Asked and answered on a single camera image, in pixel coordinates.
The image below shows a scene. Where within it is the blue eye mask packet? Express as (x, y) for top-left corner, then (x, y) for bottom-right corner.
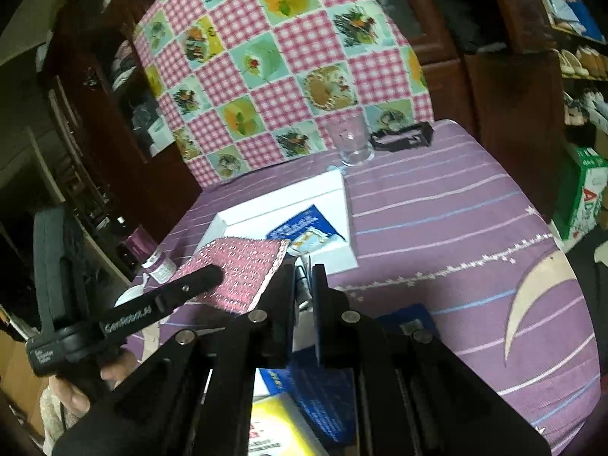
(259, 301), (439, 450)
(266, 205), (344, 257)

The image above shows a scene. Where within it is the pink sparkly scrub sponge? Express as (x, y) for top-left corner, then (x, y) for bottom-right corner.
(171, 237), (290, 314)

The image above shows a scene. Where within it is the dark wooden cabinet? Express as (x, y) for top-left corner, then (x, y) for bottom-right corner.
(42, 0), (201, 242)

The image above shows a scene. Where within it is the purple striped moon cloth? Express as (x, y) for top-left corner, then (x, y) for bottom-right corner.
(113, 117), (602, 456)

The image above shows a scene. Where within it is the clear drinking glass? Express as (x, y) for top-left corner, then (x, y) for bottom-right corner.
(327, 114), (375, 167)

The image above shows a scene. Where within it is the white shallow tray box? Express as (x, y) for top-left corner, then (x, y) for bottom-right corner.
(197, 170), (358, 275)

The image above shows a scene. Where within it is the green white cardboard box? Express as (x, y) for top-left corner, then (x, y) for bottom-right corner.
(553, 143), (607, 242)

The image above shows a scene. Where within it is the person's left hand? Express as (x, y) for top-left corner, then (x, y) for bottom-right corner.
(48, 349), (138, 417)

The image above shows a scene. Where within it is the purple cap medicine bottle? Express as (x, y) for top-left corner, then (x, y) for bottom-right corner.
(114, 216), (177, 284)

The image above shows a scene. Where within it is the yellow white product packet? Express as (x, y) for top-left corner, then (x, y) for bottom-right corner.
(247, 393), (328, 456)

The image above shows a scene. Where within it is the pink checkered patchwork cushion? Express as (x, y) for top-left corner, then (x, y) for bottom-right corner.
(134, 0), (434, 188)

